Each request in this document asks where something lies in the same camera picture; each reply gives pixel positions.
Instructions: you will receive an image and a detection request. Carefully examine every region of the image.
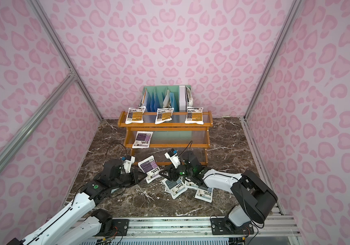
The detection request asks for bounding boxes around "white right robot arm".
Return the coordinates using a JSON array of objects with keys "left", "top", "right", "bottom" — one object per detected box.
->
[{"left": 160, "top": 149, "right": 278, "bottom": 229}]

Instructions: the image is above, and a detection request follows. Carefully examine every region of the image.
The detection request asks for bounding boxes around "orange wooden three-tier shelf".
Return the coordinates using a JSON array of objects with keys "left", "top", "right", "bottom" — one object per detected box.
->
[{"left": 118, "top": 111, "right": 213, "bottom": 165}]

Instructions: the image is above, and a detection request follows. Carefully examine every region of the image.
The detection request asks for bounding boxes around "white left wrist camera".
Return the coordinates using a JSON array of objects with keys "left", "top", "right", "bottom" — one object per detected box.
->
[{"left": 121, "top": 155, "right": 135, "bottom": 173}]

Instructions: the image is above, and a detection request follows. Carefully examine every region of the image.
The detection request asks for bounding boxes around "purple coffee bag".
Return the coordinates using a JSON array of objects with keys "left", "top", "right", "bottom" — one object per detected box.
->
[
  {"left": 138, "top": 156, "right": 160, "bottom": 184},
  {"left": 132, "top": 131, "right": 153, "bottom": 149}
]

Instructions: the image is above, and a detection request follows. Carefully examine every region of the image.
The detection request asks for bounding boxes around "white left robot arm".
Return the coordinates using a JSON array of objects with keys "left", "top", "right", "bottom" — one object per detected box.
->
[{"left": 9, "top": 159, "right": 147, "bottom": 245}]

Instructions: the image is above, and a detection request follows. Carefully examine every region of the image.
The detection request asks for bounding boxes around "yellow coffee bag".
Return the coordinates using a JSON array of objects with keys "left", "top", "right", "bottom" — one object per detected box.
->
[
  {"left": 125, "top": 106, "right": 146, "bottom": 124},
  {"left": 185, "top": 107, "right": 204, "bottom": 125},
  {"left": 155, "top": 108, "right": 174, "bottom": 125}
]

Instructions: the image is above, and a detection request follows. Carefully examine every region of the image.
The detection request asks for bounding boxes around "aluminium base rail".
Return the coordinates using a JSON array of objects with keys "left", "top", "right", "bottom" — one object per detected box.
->
[{"left": 39, "top": 215, "right": 301, "bottom": 245}]

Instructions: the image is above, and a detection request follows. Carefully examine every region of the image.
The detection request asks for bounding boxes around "green file organizer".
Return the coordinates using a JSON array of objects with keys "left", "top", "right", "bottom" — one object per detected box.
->
[{"left": 138, "top": 85, "right": 194, "bottom": 112}]

